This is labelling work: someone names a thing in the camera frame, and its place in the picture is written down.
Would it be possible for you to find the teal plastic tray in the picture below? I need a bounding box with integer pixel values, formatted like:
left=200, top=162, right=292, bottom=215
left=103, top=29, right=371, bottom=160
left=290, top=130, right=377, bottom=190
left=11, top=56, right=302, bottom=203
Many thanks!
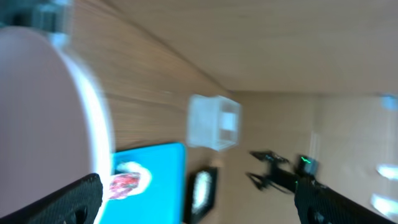
left=100, top=142, right=185, bottom=224

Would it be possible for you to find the black plastic tray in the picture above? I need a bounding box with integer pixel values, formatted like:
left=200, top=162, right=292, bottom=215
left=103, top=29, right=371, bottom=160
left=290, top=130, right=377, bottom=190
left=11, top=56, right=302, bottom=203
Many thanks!
left=183, top=166, right=218, bottom=224

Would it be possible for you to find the white rice pile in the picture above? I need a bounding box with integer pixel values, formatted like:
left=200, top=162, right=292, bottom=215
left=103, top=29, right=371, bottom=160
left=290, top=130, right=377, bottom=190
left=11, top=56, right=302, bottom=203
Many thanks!
left=191, top=171, right=211, bottom=213

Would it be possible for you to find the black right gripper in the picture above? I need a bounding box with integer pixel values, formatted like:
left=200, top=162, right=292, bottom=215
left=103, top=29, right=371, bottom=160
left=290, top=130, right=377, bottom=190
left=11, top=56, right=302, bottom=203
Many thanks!
left=246, top=151, right=298, bottom=193

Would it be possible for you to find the red foil snack wrapper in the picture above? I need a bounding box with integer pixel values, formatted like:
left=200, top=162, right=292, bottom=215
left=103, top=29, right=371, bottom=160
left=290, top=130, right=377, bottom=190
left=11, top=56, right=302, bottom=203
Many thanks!
left=109, top=172, right=141, bottom=200

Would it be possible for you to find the white round plate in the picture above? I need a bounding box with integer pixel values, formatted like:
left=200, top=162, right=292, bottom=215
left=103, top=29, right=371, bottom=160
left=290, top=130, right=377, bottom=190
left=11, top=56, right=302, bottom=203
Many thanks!
left=1, top=27, right=114, bottom=216

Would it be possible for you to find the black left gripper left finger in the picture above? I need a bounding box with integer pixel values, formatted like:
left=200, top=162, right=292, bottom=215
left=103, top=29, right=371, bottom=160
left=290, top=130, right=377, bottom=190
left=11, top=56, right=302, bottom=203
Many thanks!
left=1, top=173, right=103, bottom=224

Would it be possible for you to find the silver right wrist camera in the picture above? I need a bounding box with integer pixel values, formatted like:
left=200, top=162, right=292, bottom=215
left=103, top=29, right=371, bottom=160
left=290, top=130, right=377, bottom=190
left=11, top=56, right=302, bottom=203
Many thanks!
left=294, top=155, right=318, bottom=178

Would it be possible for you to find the white napkin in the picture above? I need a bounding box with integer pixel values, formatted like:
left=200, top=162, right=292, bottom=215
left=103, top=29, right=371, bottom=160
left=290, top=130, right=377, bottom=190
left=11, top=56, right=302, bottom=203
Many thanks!
left=112, top=162, right=152, bottom=197

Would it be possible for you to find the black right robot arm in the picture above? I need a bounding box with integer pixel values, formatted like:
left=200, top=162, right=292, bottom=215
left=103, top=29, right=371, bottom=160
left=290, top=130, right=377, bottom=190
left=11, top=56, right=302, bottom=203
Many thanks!
left=246, top=151, right=320, bottom=194

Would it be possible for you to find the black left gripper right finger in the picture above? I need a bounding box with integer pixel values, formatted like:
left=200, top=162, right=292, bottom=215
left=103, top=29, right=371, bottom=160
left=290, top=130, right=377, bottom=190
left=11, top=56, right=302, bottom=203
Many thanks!
left=294, top=181, right=394, bottom=224

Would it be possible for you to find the clear plastic bin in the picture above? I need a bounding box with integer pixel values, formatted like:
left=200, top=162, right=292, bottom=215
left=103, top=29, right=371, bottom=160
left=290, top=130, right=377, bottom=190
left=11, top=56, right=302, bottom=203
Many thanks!
left=186, top=95, right=241, bottom=152

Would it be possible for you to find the grey plastic dish rack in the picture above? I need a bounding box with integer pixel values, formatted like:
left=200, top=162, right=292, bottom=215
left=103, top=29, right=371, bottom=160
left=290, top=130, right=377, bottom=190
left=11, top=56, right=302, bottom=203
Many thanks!
left=1, top=0, right=73, bottom=48

